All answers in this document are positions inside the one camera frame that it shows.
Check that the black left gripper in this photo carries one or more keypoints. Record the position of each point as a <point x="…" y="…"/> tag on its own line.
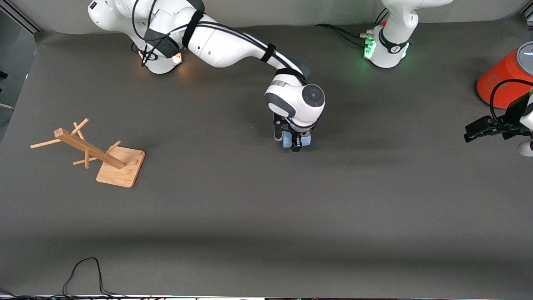
<point x="514" y="113"/>

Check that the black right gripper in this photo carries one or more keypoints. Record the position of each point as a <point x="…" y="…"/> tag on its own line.
<point x="296" y="137"/>

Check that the light blue cup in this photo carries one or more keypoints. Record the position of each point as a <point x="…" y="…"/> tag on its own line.
<point x="286" y="141"/>

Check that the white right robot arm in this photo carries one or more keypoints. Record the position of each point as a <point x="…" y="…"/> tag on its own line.
<point x="225" y="41"/>

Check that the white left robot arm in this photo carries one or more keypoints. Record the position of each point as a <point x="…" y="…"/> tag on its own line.
<point x="391" y="50"/>

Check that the orange cylinder with grey lid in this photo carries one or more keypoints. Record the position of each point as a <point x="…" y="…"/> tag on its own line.
<point x="504" y="83"/>

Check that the wooden mug tree rack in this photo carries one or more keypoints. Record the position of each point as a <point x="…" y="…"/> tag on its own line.
<point x="120" y="171"/>

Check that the aluminium frame rail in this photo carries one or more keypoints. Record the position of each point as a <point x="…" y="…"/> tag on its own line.
<point x="25" y="18"/>

